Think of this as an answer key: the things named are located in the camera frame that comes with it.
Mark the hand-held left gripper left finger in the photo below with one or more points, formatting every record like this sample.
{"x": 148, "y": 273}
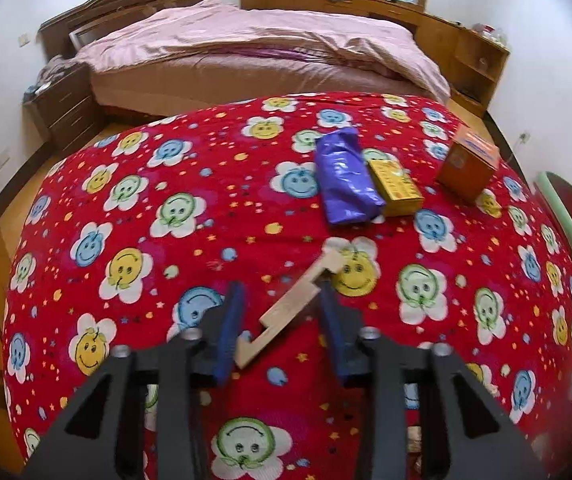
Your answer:
{"x": 231, "y": 325}

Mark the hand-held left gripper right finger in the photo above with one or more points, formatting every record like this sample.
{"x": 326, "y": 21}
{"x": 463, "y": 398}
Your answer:
{"x": 333, "y": 330}

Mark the wooden zigzag piece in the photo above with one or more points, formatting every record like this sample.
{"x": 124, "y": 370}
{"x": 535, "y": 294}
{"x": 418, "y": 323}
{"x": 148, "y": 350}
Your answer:
{"x": 286, "y": 310}

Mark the purple plastic packet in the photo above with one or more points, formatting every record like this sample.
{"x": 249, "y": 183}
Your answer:
{"x": 346, "y": 180}

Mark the yellow carton box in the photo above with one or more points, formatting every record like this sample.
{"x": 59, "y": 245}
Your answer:
{"x": 396, "y": 187}

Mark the red smiley flower blanket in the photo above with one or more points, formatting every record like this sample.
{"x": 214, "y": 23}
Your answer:
{"x": 116, "y": 210}

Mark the brown cardboard box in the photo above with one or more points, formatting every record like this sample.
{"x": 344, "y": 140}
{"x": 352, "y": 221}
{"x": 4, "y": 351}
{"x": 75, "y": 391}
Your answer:
{"x": 466, "y": 170}

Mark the wooden bed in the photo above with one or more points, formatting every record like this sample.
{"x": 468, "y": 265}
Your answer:
{"x": 166, "y": 85}

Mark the dark wooden nightstand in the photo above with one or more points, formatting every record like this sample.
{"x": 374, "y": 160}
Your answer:
{"x": 66, "y": 110}

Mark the jars on cabinet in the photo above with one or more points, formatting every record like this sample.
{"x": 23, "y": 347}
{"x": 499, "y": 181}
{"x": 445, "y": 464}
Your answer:
{"x": 491, "y": 32}

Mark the pink quilt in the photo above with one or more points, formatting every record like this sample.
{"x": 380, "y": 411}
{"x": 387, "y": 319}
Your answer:
{"x": 266, "y": 35}

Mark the long wooden cabinet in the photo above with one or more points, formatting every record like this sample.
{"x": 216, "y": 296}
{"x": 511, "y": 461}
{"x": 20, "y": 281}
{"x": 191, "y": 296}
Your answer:
{"x": 436, "y": 35}

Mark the pile of clothes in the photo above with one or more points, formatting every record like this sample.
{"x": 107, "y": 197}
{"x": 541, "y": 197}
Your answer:
{"x": 48, "y": 75}

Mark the wall socket with plug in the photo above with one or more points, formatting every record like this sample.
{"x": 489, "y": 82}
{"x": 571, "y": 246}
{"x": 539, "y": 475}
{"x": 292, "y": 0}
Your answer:
{"x": 522, "y": 139}

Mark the white wall socket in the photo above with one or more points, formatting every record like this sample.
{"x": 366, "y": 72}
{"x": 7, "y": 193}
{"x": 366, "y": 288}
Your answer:
{"x": 0, "y": 160}

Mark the white light switch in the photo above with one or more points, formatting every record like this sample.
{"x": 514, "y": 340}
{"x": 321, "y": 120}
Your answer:
{"x": 24, "y": 38}

